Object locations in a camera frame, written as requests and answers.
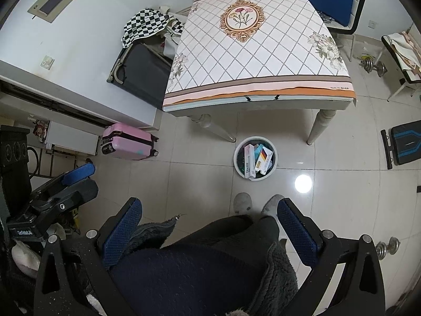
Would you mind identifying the white table leg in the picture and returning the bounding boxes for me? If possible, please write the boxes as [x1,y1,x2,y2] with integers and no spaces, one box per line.
[189,113,237,143]
[307,108,337,146]

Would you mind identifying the black bin bag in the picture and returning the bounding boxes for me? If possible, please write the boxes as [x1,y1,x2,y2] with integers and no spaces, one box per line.
[237,139,275,177]

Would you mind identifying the beige wall panel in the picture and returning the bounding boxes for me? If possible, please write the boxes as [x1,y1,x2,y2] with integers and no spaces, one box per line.
[27,0,79,24]

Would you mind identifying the person's right grey slipper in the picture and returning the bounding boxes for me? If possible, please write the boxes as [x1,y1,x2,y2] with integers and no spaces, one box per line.
[261,194,285,218]

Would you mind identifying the white round bin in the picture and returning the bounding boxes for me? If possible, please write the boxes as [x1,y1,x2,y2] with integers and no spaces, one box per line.
[233,136,279,181]

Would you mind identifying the white table frame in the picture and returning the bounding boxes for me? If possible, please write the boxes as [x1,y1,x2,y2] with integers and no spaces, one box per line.
[168,99,355,118]

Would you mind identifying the black framed white chair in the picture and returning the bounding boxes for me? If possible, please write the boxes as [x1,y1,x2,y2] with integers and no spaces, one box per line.
[324,0,369,62]

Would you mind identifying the white cardboard box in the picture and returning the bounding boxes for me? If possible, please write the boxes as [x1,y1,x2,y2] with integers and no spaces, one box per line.
[244,144,258,179]

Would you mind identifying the white framed stool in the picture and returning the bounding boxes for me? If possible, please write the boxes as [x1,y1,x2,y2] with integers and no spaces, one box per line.
[382,31,421,102]

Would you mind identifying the pink suitcase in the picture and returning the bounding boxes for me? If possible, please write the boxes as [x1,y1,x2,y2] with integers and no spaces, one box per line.
[100,122,160,161]

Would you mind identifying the black and white checkered cloth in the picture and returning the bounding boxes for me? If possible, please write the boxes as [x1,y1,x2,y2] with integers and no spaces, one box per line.
[122,8,185,48]

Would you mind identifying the black and blue fitness board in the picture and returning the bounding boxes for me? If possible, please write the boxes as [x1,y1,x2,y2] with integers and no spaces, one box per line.
[381,120,421,171]

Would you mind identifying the person's left grey slipper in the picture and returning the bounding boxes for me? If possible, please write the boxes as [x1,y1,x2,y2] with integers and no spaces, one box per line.
[233,192,254,214]

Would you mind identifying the person's navy sweater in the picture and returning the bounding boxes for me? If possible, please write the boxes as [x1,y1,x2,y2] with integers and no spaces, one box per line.
[108,246,274,316]

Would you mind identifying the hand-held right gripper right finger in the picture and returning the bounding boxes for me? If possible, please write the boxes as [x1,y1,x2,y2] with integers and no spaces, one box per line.
[277,197,386,316]

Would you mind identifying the white tote bag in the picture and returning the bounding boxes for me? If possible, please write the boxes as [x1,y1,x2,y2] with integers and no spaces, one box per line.
[161,13,185,60]

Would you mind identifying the orange printed packet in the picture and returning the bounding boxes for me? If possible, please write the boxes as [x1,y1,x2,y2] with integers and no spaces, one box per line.
[254,147,274,172]

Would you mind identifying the floral patterned tablecloth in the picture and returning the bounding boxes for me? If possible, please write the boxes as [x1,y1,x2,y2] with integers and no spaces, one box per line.
[162,0,358,112]

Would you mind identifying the white low cabinet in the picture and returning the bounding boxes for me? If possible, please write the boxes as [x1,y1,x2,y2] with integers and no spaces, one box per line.
[44,121,99,156]

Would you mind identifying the beige towel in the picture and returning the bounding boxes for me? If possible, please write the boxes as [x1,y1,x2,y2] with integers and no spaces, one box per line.
[386,31,421,73]

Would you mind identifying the person's dark trousers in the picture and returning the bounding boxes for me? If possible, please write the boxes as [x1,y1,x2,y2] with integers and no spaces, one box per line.
[196,215,281,261]

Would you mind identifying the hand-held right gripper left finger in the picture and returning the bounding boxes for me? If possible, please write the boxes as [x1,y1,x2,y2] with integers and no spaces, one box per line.
[33,197,143,316]

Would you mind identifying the chrome dumbbell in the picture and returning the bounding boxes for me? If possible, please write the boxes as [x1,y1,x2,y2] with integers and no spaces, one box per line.
[360,57,389,78]
[375,237,400,259]

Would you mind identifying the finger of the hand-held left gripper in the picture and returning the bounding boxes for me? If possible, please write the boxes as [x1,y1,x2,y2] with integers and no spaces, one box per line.
[46,180,99,218]
[31,163,96,201]

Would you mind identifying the black speaker box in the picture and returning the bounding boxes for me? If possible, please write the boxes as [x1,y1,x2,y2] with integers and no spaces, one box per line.
[0,126,33,205]

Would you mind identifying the person's grey slipper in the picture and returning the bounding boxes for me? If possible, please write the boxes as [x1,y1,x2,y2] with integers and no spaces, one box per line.
[233,192,254,214]
[261,194,285,218]

